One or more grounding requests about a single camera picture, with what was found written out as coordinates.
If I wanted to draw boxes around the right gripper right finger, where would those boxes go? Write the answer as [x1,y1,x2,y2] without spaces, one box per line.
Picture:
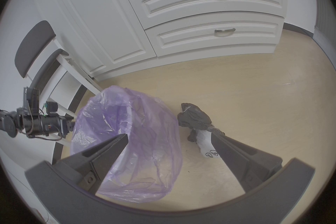
[211,132,283,194]

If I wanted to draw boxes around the black plastic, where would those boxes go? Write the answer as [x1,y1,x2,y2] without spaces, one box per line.
[177,103,226,143]

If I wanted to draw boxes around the white chair with grey cushions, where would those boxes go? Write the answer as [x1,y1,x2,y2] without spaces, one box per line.
[14,20,104,117]

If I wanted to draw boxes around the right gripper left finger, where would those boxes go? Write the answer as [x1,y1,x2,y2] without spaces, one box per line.
[60,134,129,194]

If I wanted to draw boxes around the white trash bin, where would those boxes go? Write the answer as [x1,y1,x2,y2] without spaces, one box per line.
[72,88,181,202]

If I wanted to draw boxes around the white wardrobe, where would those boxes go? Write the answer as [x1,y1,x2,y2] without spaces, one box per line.
[30,0,287,82]

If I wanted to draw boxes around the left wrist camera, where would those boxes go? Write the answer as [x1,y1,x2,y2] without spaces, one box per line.
[42,102,59,116]

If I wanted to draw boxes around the white printed paper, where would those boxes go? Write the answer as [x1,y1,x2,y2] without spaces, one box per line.
[197,130,223,159]

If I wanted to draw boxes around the purple plastic bag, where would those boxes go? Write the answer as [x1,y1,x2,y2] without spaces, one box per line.
[70,86,183,204]

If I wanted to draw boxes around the grey curtain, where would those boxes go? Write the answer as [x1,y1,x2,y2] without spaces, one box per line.
[312,0,332,34]

